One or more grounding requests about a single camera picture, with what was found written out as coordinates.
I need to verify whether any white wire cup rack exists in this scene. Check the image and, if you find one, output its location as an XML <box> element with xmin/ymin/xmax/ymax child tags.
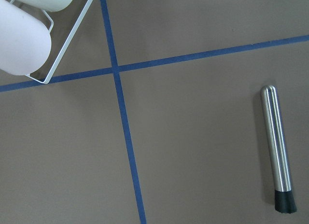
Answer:
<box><xmin>7</xmin><ymin>0</ymin><xmax>96</xmax><ymax>84</ymax></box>

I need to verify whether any steel muddler black tip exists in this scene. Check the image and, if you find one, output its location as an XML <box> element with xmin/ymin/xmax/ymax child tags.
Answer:
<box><xmin>261</xmin><ymin>85</ymin><xmax>297</xmax><ymax>214</ymax></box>

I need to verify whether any pink plastic cup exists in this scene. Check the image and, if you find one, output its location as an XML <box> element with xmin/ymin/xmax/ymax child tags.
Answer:
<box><xmin>0</xmin><ymin>0</ymin><xmax>51</xmax><ymax>75</ymax></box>

